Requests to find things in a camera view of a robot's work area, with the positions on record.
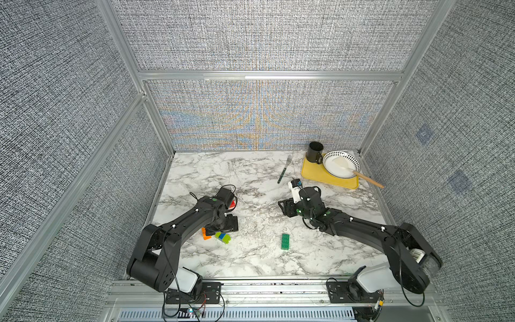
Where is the dark green lego brick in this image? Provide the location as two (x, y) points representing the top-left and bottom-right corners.
(280, 233), (290, 250)

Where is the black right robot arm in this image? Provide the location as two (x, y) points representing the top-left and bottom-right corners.
(278, 186), (443, 300)

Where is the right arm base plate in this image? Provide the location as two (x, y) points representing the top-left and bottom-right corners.
(326, 278), (380, 304)

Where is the black mug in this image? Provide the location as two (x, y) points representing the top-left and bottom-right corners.
(306, 142), (324, 164)

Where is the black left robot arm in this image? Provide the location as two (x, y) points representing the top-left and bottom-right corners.
(126, 185), (238, 292)

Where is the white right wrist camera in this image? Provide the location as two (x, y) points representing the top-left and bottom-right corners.
(288, 178), (303, 204)

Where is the aluminium front rail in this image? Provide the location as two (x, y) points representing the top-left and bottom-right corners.
(105, 277), (443, 309)

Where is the aluminium frame corner post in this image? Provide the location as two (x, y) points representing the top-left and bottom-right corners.
(95, 0), (176, 156)

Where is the orange lego brick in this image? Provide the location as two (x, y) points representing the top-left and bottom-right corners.
(202, 228), (212, 240)

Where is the white patterned bowl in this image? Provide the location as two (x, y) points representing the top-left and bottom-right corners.
(323, 151), (361, 178)

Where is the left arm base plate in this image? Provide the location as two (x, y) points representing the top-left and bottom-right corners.
(165, 283), (222, 305)

